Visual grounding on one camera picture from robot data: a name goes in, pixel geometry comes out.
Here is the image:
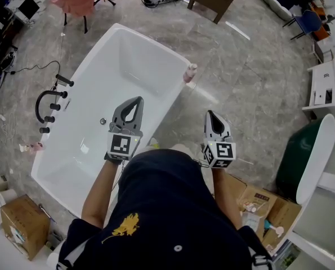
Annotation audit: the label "white rectangular bathtub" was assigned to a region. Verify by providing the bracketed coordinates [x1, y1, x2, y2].
[30, 23, 191, 219]

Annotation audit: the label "blue chair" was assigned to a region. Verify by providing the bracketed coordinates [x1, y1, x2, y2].
[282, 9, 330, 41]

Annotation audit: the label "white floor cable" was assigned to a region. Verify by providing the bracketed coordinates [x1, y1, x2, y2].
[0, 113, 17, 147]

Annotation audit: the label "black floor cable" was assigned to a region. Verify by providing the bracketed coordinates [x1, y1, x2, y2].
[8, 60, 61, 76]

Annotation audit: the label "closed cardboard box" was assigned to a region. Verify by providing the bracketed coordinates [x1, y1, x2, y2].
[0, 193, 51, 262]

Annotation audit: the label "black curved bathtub faucet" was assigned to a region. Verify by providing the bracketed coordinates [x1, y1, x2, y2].
[35, 90, 69, 124]

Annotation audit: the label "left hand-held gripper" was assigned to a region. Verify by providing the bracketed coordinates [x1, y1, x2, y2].
[104, 96, 145, 166]

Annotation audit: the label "small pink toiletry bottles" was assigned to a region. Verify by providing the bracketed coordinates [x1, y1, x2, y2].
[19, 141, 44, 153]

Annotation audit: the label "person's left forearm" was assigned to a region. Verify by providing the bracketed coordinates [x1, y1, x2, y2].
[81, 159, 123, 230]

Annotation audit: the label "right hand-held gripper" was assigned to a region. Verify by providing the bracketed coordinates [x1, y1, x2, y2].
[203, 110, 238, 169]

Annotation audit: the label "white vanity cabinet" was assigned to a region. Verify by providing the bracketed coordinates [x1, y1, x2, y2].
[302, 57, 335, 121]

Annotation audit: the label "person's dark navy shirt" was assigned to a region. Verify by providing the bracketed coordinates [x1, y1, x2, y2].
[56, 148, 275, 270]

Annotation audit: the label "pink bottle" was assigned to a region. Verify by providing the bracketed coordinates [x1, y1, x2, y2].
[183, 63, 198, 84]

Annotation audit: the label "open cardboard box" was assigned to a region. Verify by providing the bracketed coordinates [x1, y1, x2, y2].
[226, 172, 302, 250]

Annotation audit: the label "person's right forearm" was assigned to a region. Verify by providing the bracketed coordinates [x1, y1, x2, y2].
[211, 166, 243, 231]

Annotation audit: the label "green bathtub with white rim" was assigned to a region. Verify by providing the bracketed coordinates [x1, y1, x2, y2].
[275, 113, 335, 205]

